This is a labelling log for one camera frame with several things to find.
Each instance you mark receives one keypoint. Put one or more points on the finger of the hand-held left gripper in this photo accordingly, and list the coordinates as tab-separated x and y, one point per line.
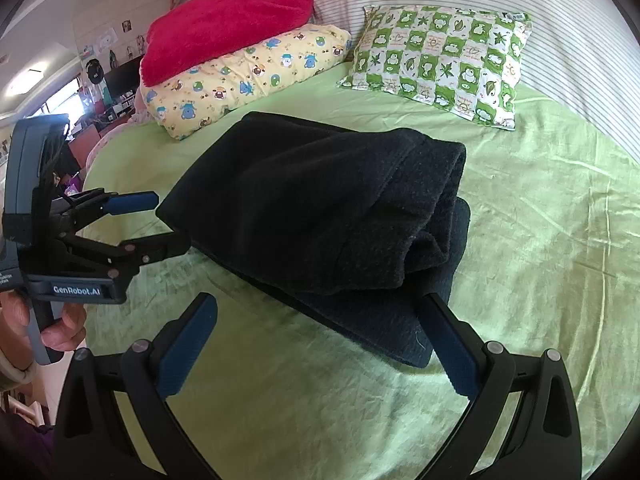
132	202
155	247

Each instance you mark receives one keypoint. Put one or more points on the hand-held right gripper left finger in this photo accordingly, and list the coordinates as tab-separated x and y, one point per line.
187	350

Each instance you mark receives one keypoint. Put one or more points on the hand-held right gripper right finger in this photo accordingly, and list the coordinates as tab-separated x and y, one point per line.
452	347

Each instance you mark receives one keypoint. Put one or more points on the dark navy pants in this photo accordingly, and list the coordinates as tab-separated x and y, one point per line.
300	200

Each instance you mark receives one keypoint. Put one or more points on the person's left hand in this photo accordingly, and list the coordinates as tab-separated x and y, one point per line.
65	332

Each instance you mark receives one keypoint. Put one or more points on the brown wooden cabinet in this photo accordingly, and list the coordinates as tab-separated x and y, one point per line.
82	150

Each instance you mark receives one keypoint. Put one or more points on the ceiling light panel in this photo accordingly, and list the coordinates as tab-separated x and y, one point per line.
27	77

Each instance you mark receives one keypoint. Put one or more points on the green bed sheet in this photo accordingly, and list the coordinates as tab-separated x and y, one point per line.
525	260

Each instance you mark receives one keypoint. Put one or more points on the black monitor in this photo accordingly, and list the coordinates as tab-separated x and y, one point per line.
122	77

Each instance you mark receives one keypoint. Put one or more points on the yellow cartoon print pillow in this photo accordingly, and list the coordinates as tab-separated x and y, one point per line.
240	80

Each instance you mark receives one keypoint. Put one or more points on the purple clothing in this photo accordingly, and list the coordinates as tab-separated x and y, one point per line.
22	445

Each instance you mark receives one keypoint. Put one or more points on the red fluffy blanket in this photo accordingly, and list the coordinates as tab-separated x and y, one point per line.
215	25

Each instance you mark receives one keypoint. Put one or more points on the green white checked pillow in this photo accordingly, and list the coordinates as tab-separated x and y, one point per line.
440	60

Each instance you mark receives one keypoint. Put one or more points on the white striped headboard cushion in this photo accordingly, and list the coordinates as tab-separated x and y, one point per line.
575	35

